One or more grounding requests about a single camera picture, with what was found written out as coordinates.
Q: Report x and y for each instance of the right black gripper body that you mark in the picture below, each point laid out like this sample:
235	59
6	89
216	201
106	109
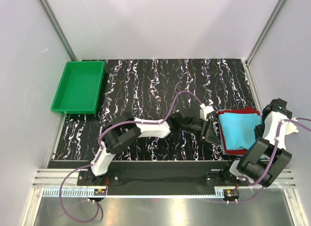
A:
259	129

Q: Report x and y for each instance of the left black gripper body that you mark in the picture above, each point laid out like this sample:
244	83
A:
196	127

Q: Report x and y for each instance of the cyan polo shirt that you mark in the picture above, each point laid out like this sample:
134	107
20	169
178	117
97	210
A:
239	130

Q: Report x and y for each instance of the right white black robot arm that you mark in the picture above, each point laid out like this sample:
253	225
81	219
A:
267	157

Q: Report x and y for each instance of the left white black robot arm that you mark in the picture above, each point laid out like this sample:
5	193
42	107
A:
118	136

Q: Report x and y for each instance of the folded red shirt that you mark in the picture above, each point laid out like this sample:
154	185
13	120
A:
248	110

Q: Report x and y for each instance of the black marble pattern mat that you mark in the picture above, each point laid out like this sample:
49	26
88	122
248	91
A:
148	88

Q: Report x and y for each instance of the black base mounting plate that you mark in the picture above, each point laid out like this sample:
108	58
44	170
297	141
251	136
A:
160	184

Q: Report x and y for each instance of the green plastic bin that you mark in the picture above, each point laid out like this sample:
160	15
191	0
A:
79	88

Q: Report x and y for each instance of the right aluminium corner post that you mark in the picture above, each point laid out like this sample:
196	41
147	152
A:
268	25

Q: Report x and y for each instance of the aluminium corner post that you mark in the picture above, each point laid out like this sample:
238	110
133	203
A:
268	25
56	26

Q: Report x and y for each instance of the aluminium frame rail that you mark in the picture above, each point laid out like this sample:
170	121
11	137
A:
54	177

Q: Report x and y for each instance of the white slotted cable duct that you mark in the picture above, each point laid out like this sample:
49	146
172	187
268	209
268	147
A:
73	192

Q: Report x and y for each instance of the left aluminium corner post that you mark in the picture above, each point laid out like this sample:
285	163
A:
56	26

